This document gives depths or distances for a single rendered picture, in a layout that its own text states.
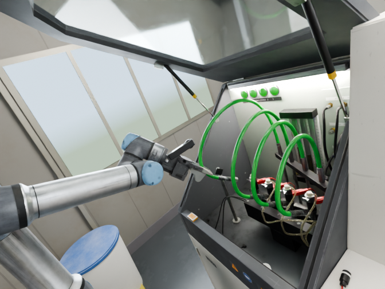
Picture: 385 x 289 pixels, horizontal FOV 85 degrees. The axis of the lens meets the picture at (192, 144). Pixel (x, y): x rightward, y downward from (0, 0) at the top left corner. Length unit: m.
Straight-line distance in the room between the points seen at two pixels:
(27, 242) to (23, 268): 0.06
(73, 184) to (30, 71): 1.71
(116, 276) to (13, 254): 1.37
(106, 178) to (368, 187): 0.67
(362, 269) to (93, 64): 2.25
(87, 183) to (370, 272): 0.75
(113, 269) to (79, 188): 1.46
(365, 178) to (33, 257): 0.87
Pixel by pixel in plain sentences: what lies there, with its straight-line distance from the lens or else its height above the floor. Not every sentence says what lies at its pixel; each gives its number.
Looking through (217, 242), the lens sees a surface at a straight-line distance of 0.92.
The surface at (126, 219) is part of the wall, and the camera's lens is 2.51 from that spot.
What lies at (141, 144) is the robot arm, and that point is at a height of 1.41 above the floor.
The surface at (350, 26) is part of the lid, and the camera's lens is 0.69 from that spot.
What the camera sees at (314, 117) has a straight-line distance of 0.96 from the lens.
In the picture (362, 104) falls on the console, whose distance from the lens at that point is 0.64.
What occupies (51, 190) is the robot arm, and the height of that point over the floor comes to 1.46.
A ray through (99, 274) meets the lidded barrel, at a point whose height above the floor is 0.48.
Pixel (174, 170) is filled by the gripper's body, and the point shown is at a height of 1.27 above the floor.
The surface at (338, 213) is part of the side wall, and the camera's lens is 0.70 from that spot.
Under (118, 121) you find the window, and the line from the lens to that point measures 2.28.
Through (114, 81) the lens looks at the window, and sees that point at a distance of 2.32.
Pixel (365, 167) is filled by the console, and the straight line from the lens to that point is 0.68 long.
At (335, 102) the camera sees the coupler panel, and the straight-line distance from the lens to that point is 0.92.
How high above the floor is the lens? 1.60
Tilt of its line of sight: 19 degrees down
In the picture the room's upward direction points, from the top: 21 degrees counter-clockwise
